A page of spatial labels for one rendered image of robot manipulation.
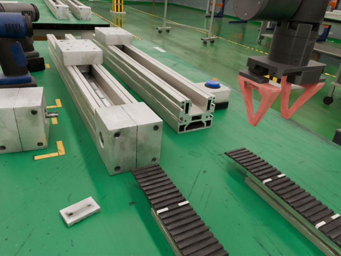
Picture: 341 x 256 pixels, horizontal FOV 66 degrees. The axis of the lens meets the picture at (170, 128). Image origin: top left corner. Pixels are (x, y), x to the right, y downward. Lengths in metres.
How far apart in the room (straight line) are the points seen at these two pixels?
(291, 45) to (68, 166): 0.42
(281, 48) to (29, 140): 0.47
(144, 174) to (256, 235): 0.19
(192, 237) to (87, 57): 0.61
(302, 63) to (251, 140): 0.29
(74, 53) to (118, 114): 0.36
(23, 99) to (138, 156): 0.25
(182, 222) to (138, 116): 0.21
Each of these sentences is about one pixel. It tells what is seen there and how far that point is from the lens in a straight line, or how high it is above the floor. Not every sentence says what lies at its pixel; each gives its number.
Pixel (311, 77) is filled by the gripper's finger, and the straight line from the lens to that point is 0.44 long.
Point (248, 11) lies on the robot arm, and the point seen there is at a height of 1.07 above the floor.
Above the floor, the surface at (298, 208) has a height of 0.81.
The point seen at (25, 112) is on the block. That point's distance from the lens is 0.55.
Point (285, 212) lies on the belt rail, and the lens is 0.47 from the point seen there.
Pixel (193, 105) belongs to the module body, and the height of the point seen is 0.82.
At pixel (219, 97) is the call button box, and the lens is 0.77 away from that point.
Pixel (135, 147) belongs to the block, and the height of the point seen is 0.83.
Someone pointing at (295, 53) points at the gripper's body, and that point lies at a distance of 0.40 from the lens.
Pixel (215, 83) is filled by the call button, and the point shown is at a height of 0.85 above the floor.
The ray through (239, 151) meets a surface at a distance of 0.54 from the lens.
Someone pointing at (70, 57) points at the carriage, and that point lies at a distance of 0.81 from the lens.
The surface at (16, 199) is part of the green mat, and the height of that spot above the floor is 0.78.
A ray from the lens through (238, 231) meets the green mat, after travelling 0.43.
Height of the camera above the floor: 1.09
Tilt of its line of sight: 29 degrees down
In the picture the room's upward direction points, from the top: 5 degrees clockwise
